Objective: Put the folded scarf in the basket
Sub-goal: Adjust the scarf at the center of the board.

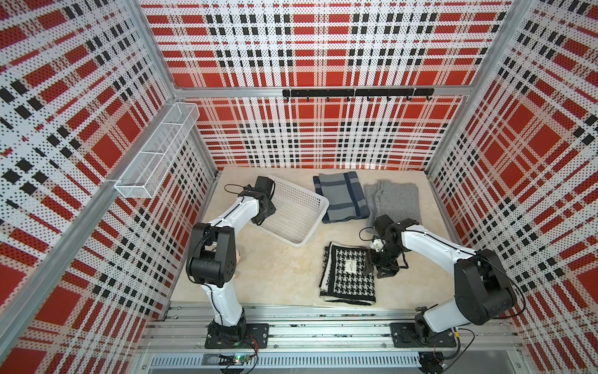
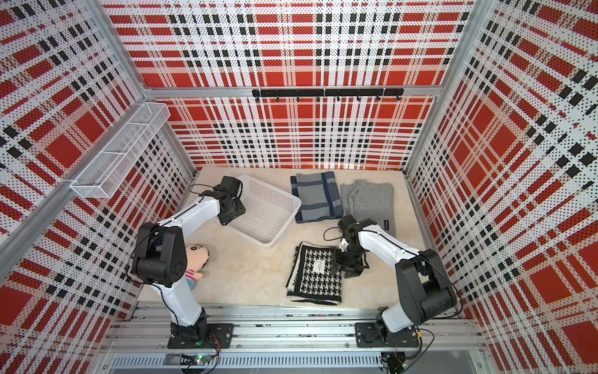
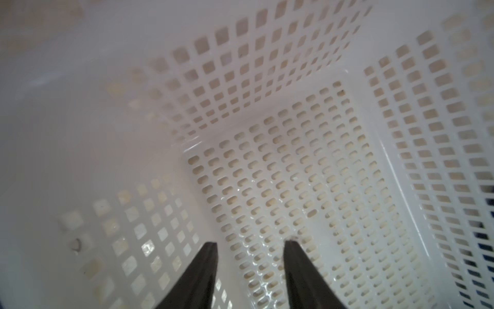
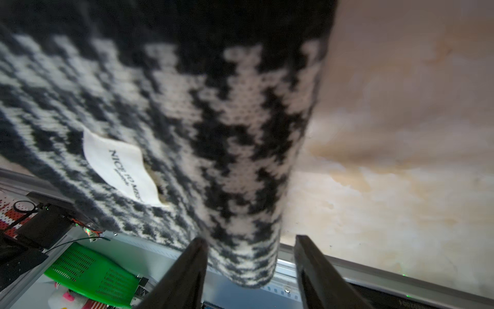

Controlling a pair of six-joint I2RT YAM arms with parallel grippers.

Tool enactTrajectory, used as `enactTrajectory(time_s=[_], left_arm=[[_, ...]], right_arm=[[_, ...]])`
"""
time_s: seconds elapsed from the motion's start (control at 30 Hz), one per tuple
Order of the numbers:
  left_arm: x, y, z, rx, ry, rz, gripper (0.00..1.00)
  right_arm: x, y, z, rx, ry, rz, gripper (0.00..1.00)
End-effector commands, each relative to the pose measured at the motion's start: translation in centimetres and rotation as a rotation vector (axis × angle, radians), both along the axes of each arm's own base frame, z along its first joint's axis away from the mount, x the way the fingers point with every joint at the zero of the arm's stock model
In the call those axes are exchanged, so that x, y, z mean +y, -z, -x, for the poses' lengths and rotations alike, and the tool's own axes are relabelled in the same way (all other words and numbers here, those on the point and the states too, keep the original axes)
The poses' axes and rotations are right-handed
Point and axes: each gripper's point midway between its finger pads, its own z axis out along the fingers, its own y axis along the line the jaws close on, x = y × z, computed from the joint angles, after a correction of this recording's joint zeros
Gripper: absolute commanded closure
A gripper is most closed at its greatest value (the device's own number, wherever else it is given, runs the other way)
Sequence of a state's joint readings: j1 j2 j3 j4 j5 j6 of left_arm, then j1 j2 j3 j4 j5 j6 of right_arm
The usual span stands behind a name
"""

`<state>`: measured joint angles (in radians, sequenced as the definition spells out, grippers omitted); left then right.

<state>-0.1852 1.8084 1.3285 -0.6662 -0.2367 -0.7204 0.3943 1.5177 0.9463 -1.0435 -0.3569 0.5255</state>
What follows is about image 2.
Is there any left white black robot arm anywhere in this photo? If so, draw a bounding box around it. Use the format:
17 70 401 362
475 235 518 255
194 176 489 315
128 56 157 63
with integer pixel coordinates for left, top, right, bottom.
131 176 245 329

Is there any black hook rail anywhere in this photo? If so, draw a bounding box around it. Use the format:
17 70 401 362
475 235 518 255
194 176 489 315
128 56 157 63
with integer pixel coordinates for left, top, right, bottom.
252 88 405 99

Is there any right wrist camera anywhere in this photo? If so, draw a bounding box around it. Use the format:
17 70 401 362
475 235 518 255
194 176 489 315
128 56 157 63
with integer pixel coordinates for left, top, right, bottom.
338 215 361 241

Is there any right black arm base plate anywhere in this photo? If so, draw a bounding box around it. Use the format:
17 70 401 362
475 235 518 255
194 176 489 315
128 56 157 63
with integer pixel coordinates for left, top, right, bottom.
354 323 420 348

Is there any black white houndstooth scarf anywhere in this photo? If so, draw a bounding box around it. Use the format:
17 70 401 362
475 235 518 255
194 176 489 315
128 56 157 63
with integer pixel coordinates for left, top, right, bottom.
286 242 342 306

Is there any grey knit scarf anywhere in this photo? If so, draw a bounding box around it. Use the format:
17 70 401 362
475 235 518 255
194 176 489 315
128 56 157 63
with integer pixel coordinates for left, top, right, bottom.
340 180 396 236

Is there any blue grey plaid scarf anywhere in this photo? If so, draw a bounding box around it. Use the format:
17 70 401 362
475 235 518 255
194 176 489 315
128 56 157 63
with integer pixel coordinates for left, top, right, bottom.
291 171 344 224

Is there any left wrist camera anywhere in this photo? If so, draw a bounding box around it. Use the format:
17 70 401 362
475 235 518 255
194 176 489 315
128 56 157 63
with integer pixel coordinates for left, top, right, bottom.
220 176 243 198

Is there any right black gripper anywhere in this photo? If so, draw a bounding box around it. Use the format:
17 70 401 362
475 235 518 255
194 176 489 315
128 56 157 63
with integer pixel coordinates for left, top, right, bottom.
330 243 366 278

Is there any green circuit board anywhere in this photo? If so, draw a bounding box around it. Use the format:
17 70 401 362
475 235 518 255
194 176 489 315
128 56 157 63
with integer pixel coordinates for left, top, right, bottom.
180 355 213 366

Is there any plush doll toy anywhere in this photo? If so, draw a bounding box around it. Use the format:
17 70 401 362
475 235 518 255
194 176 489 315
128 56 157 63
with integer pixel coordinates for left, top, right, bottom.
184 245 210 289

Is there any aluminium rail frame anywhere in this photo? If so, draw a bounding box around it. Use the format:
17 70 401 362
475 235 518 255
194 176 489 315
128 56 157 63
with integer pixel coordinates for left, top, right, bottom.
93 302 495 373

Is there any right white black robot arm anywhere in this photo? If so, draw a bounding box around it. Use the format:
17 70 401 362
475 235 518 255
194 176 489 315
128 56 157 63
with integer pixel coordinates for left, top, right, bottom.
333 215 458 334

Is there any white wire mesh shelf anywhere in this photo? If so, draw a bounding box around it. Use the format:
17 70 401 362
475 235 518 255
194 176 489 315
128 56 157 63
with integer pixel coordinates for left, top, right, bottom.
70 102 170 199

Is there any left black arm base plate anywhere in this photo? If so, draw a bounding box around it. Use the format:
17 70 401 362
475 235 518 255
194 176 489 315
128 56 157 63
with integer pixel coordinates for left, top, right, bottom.
168 323 235 349

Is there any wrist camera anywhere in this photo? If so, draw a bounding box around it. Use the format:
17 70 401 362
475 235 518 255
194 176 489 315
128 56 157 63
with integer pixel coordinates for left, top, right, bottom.
338 215 361 241
220 176 243 198

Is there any white plastic basket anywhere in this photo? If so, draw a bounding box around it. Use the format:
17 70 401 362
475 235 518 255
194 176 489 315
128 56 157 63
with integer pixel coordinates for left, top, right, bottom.
227 175 301 248

